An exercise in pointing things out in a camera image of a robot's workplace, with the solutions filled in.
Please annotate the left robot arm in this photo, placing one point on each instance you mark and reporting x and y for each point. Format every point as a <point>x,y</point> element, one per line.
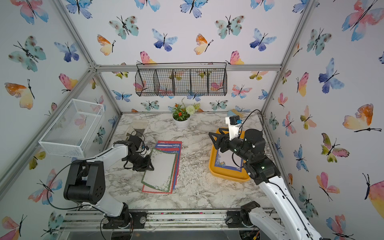
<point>86,182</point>

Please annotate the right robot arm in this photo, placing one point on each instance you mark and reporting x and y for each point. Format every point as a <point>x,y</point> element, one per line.
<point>262,170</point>

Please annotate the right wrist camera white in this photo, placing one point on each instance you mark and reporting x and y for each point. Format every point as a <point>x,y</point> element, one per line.
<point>234,124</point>

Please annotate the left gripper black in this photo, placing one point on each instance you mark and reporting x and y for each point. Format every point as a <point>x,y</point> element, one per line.
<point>148,162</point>

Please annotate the yellow storage tray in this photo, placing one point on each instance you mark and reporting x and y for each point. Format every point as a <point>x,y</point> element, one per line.
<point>240,177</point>

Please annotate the white mesh wall basket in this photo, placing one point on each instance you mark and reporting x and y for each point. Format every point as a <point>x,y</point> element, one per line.
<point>73,130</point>

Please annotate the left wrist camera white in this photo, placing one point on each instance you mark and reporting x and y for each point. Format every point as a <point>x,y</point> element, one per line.
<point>145,151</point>

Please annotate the beige work glove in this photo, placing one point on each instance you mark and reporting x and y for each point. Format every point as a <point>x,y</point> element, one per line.
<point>137,126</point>

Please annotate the black wire wall basket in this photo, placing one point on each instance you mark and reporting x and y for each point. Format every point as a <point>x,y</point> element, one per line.
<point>181,79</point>

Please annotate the potted flower plant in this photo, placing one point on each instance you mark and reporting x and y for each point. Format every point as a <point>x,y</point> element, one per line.
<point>182,113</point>

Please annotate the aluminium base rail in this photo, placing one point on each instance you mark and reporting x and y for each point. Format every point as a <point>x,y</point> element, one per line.
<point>186,220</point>

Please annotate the blue stationery paper stack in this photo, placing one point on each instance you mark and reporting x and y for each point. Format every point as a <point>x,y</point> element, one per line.
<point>228,161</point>

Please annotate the blue dustpan brush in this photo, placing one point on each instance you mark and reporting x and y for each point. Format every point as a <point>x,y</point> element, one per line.
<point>234,112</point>

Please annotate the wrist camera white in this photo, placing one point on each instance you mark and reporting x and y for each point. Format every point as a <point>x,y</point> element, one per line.
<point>145,151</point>
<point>234,124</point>

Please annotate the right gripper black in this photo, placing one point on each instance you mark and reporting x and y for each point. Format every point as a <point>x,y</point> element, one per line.
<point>224,141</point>

